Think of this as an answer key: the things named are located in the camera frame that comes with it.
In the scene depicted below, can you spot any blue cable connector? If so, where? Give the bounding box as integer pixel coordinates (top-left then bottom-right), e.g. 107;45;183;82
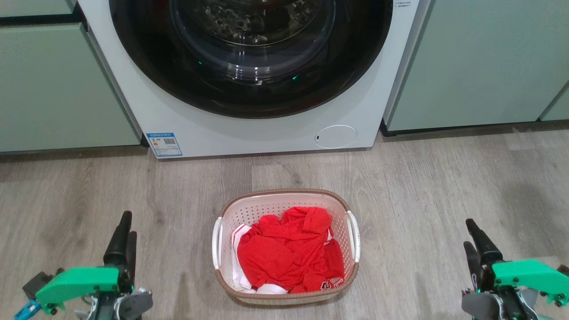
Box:
13;300;41;320

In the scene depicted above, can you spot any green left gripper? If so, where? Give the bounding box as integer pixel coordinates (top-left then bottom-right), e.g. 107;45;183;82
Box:
36;211;137;314

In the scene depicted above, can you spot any white front-load washing machine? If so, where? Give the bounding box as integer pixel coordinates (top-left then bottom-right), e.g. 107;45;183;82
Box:
76;0;432;160

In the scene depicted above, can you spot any pale green cabinet door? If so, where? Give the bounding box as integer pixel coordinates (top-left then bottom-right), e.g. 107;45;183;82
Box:
0;23;143;153

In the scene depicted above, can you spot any white garment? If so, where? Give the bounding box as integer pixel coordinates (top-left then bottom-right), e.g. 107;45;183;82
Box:
230;224;289;295

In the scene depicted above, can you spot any white perforated laundry basket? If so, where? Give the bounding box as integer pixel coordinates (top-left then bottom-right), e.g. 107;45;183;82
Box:
212;188;361;305

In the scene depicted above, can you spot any black round washer door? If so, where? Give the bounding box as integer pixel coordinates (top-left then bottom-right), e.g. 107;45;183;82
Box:
108;0;394;119

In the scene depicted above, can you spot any blue energy label sticker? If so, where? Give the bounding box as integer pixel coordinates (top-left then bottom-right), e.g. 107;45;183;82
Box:
146;132;183;159

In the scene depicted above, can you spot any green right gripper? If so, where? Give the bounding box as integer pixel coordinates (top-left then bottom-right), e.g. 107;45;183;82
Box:
463;219;569;308

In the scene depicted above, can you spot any round white filter cover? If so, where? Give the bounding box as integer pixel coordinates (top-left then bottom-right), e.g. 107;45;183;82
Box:
314;125;358;149

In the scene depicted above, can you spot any wide pale green cabinet panel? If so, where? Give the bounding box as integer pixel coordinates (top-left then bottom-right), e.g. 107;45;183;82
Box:
383;0;569;134

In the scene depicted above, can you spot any pale green cabinet drawer front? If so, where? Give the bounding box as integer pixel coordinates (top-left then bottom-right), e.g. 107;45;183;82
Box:
0;0;77;18

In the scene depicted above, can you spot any red jersey garment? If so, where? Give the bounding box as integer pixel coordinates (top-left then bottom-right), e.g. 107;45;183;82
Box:
236;206;345;294

